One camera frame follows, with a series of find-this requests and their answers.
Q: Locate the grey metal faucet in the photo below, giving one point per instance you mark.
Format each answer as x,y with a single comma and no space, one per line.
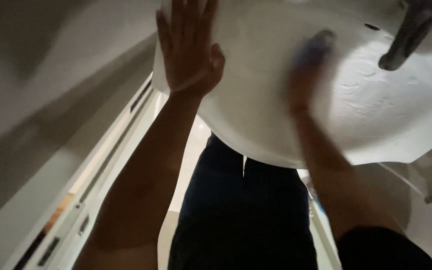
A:
407,33

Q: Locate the person's right hand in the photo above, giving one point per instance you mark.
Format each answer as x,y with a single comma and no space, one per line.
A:
306,84

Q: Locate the person's left hand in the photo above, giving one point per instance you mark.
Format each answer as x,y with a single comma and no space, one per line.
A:
188,63

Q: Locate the person's black sleeve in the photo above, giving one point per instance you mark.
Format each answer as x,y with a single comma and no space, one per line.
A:
384,251

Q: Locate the blue grey scrub pad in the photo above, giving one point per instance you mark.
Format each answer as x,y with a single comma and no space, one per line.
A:
323,37

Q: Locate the person's dark trousers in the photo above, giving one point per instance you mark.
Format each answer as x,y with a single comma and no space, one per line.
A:
238,210

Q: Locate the white ceramic sink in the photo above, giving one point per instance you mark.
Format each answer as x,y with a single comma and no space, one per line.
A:
261,97

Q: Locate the person's right fingers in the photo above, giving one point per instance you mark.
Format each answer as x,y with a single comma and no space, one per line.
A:
308,56

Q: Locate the blue white container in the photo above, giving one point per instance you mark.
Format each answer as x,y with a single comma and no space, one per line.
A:
315,198

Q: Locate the white door frame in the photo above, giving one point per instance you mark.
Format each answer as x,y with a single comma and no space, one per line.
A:
88,195

